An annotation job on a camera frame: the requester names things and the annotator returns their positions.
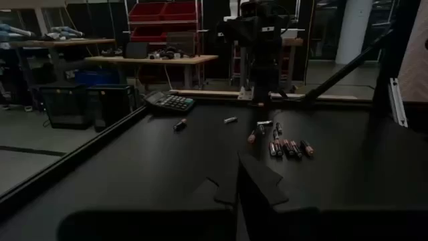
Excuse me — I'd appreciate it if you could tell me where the white round pillar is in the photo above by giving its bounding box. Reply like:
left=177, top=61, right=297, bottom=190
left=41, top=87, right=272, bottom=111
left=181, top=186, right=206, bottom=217
left=334, top=0, right=372, bottom=65

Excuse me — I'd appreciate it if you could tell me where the black vertical frame post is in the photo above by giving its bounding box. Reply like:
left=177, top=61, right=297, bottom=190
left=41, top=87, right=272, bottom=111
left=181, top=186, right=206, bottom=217
left=371, top=0, right=423, bottom=104

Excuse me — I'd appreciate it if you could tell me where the wooden workbench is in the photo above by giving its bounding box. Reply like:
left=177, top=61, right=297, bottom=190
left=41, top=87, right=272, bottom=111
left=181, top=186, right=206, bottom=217
left=9, top=37, right=117, bottom=48

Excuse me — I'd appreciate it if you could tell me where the black case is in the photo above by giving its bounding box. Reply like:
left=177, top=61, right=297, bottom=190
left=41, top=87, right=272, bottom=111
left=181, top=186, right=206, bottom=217
left=124, top=42, right=150, bottom=60

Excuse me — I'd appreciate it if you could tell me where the marker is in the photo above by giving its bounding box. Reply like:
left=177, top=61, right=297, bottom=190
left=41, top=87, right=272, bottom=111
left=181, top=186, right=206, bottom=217
left=173, top=118, right=188, bottom=132

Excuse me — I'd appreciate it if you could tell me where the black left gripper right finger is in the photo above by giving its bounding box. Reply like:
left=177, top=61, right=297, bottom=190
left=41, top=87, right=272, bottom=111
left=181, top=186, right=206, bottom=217
left=237, top=152, right=290, bottom=212

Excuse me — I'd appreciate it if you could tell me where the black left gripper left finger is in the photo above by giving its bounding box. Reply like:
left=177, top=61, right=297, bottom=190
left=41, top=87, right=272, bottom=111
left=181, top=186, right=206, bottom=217
left=192, top=156, right=239, bottom=210

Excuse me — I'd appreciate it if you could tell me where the dark brown box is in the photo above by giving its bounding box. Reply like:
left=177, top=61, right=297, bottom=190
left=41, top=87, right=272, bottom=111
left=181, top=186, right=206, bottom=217
left=165, top=31, right=197, bottom=57

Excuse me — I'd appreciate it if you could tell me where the black diagonal frame strut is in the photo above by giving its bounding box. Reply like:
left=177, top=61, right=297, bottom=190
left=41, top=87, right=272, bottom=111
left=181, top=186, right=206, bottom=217
left=302, top=29, right=395, bottom=104

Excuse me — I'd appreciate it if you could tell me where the red bins metal rack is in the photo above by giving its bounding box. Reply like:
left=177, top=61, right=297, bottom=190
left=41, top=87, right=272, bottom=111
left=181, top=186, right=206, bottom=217
left=124, top=0, right=204, bottom=44

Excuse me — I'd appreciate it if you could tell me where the wooden table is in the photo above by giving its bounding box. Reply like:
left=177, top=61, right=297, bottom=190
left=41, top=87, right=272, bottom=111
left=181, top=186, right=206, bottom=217
left=85, top=54, right=220, bottom=90

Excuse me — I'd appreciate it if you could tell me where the black desk calculator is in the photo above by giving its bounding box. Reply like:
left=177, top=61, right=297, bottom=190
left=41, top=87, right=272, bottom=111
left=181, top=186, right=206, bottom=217
left=144, top=90, right=197, bottom=113

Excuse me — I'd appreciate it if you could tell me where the light wooden table board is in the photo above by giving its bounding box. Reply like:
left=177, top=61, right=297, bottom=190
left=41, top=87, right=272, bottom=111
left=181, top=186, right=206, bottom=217
left=169, top=88, right=358, bottom=101

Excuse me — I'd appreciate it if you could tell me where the silver aluminium bracket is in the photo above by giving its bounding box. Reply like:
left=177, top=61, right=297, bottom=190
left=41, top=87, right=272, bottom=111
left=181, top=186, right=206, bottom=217
left=387, top=77, right=409, bottom=129

